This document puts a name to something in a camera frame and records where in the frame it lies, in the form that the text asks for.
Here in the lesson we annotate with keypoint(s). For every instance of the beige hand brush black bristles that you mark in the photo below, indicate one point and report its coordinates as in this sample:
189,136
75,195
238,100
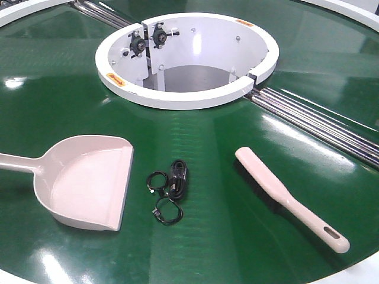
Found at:
278,192

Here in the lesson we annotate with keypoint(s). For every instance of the beige plastic dustpan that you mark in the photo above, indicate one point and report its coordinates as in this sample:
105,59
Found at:
82,180

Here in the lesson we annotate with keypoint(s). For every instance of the orange warning sticker front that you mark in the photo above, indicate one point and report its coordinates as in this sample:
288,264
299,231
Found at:
117,80

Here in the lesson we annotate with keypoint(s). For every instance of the orange warning sticker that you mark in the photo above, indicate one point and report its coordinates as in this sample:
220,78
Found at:
246,23
117,80

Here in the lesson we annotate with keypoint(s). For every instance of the left black bearing block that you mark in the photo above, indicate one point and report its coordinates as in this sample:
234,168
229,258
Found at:
137,45

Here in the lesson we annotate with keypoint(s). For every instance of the black bearing block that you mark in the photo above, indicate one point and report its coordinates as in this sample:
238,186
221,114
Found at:
160,36
137,45

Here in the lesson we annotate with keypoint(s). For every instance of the right black bearing block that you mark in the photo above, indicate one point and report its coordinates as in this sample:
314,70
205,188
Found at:
160,36

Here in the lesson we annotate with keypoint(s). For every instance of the orange warning sticker back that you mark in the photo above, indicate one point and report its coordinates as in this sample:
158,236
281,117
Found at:
246,23

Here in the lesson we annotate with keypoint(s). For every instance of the steel rollers top left gap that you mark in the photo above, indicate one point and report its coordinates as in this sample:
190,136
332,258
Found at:
101,13

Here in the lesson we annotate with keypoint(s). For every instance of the white outer rim top right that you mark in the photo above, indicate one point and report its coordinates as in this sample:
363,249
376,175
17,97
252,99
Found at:
361,11

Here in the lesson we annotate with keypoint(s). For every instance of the white rim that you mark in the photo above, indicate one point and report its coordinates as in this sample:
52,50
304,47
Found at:
361,11
23,9

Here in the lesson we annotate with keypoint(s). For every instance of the white outer rim top left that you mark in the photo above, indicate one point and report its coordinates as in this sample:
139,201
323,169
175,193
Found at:
23,9

